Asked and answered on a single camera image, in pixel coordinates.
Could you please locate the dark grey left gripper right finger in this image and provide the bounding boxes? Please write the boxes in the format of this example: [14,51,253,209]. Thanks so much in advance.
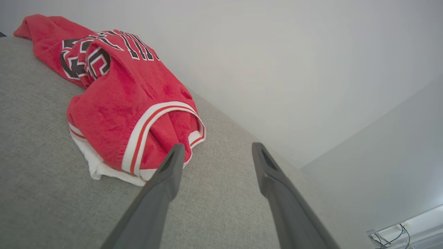
[252,142,341,249]

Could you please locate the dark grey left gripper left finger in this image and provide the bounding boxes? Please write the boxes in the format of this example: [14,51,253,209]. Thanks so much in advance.
[100,143,186,249]

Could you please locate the red white Bulls jersey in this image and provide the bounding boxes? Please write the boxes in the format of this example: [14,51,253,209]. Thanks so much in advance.
[13,14,207,187]

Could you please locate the grey fabric sofa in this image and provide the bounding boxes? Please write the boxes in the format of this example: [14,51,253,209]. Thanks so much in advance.
[0,35,376,249]

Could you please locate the thin black background cable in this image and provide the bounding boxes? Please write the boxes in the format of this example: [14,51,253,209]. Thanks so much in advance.
[374,223,411,249]

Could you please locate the white metal frame fixture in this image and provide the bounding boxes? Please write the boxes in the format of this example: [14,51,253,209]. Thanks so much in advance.
[366,204,443,249]

